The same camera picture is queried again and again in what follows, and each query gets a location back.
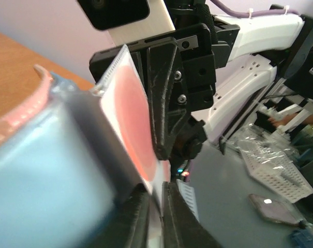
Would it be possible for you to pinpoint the white pink-circle card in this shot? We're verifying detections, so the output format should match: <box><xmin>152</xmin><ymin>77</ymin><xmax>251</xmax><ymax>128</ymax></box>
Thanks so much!
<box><xmin>99</xmin><ymin>61</ymin><xmax>171</xmax><ymax>199</ymax></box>

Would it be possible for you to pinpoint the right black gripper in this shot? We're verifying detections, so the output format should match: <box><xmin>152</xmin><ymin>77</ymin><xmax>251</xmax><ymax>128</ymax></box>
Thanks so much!
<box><xmin>90</xmin><ymin>23</ymin><xmax>216</xmax><ymax>161</ymax></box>

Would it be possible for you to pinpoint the grey slotted cable duct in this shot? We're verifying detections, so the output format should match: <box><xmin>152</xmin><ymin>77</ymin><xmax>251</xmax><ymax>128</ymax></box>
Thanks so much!
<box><xmin>176</xmin><ymin>179</ymin><xmax>199</xmax><ymax>222</ymax></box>

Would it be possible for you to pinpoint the right small circuit board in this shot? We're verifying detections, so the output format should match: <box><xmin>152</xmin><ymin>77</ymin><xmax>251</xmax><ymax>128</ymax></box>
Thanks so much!
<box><xmin>177</xmin><ymin>168</ymin><xmax>189</xmax><ymax>177</ymax></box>

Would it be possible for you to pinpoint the smartphone on grey desk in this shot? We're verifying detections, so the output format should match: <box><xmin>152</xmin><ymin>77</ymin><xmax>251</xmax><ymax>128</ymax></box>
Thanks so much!
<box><xmin>248</xmin><ymin>194</ymin><xmax>304</xmax><ymax>227</ymax></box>

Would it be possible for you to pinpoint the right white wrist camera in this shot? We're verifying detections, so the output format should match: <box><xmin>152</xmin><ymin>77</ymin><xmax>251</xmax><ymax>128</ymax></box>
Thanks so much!
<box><xmin>78</xmin><ymin>0</ymin><xmax>175</xmax><ymax>46</ymax></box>

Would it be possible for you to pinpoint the pink leather card holder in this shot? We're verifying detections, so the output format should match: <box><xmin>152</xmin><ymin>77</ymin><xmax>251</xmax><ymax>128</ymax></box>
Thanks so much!
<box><xmin>0</xmin><ymin>43</ymin><xmax>172</xmax><ymax>248</ymax></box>

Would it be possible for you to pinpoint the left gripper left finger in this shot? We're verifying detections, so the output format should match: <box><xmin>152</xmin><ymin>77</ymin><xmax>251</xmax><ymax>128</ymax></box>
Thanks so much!
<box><xmin>99</xmin><ymin>183</ymin><xmax>150</xmax><ymax>248</ymax></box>

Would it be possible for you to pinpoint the white perforated metal basket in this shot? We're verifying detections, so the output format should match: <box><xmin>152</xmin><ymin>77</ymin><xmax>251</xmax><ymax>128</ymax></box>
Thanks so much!
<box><xmin>237</xmin><ymin>139</ymin><xmax>313</xmax><ymax>203</ymax></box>

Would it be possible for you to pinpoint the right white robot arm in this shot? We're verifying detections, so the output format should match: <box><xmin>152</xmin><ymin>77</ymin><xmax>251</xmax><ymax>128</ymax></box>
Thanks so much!
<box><xmin>83</xmin><ymin>1</ymin><xmax>313</xmax><ymax>160</ymax></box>

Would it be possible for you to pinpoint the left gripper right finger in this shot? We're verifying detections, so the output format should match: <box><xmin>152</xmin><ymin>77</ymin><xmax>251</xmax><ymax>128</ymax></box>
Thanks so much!
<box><xmin>162</xmin><ymin>182</ymin><xmax>222</xmax><ymax>248</ymax></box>

